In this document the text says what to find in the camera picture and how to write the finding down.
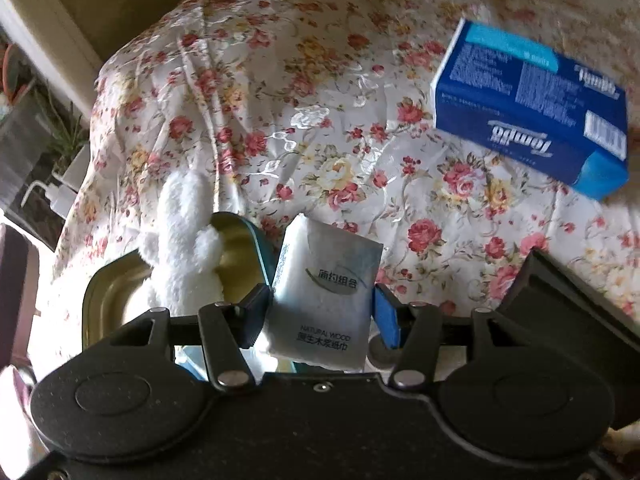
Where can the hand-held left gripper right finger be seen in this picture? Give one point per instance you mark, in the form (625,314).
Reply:
(388,321)

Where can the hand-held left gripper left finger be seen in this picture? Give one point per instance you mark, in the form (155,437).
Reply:
(256,310)

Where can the teal metal tin box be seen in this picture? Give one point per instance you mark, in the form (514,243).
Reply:
(237,255)

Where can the white tissue packet oval logo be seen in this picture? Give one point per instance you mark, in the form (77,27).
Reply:
(325,295)

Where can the white plush toy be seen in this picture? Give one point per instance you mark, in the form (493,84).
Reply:
(180,250)

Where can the floral bed sheet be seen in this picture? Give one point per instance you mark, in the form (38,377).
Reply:
(310,125)

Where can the blue tissue pack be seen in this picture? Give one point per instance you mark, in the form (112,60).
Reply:
(530,110)

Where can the white power adapter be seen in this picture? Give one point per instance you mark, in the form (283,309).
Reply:
(72,180)

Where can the green potted plant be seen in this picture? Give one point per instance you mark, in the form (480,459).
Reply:
(55,125)

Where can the wooden headboard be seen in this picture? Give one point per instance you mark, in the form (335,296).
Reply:
(135,0)

